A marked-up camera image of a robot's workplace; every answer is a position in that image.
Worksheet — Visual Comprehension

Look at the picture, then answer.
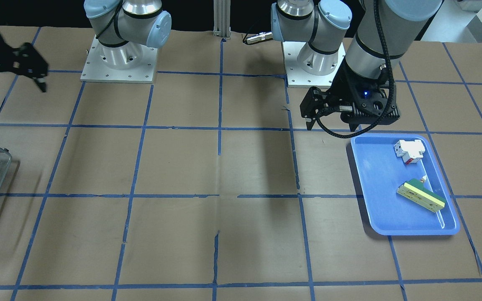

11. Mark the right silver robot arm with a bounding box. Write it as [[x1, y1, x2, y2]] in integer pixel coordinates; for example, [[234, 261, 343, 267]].
[[0, 0, 172, 92]]

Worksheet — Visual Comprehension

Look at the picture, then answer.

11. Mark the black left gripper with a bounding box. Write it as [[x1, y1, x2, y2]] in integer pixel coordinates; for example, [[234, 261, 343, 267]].
[[300, 61, 400, 131]]

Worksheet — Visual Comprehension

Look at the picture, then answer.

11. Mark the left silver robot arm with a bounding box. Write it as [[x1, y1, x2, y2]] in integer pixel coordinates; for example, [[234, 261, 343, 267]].
[[270, 0, 442, 138]]

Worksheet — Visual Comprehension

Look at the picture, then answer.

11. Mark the black braided cable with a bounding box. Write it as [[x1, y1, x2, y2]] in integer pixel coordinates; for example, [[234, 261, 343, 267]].
[[314, 0, 396, 139]]

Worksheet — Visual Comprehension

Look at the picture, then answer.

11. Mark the yellow green terminal block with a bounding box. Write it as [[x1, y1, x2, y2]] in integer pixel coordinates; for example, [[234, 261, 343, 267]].
[[397, 175, 447, 213]]

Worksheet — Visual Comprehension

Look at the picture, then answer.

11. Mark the blue plastic tray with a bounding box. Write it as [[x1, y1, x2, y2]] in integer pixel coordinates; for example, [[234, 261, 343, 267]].
[[350, 133, 460, 236]]

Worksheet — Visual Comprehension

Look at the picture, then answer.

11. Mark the white circuit breaker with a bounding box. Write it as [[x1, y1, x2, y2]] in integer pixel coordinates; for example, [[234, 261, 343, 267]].
[[393, 139, 426, 165]]

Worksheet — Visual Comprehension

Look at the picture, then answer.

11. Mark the aluminium frame post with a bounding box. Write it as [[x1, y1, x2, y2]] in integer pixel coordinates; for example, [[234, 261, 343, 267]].
[[213, 0, 231, 39]]

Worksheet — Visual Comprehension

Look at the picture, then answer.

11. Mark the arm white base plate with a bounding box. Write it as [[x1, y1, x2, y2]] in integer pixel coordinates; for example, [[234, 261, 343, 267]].
[[282, 41, 346, 88], [80, 38, 159, 84]]

